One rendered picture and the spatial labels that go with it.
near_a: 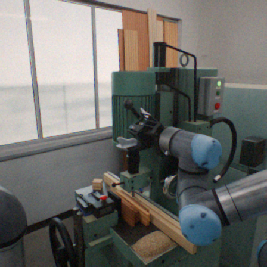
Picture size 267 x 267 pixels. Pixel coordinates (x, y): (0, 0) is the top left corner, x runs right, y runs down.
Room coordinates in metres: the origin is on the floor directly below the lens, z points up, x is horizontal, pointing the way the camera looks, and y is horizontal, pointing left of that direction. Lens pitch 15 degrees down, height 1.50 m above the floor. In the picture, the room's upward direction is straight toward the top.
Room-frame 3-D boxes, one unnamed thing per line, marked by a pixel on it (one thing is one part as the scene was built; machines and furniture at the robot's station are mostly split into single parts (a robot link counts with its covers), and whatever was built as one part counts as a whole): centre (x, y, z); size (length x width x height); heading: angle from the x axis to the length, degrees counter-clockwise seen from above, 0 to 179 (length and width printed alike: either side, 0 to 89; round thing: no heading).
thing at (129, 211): (0.88, 0.06, 0.94); 0.20 x 0.01 x 0.08; 36
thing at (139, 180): (0.96, -0.01, 1.03); 0.14 x 0.07 x 0.09; 126
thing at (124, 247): (0.88, 0.09, 0.87); 0.61 x 0.30 x 0.06; 36
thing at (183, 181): (0.52, -0.15, 1.22); 0.11 x 0.08 x 0.11; 171
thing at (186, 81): (1.12, -0.23, 1.16); 0.22 x 0.22 x 0.72; 36
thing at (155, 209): (0.96, -0.01, 0.93); 0.60 x 0.02 x 0.05; 36
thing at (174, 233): (0.88, -0.05, 0.92); 0.55 x 0.02 x 0.04; 36
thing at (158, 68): (1.03, -0.11, 1.54); 0.08 x 0.08 x 0.17; 36
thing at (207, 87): (1.02, -0.34, 1.40); 0.10 x 0.06 x 0.16; 126
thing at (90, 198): (0.83, 0.16, 0.99); 0.13 x 0.11 x 0.06; 36
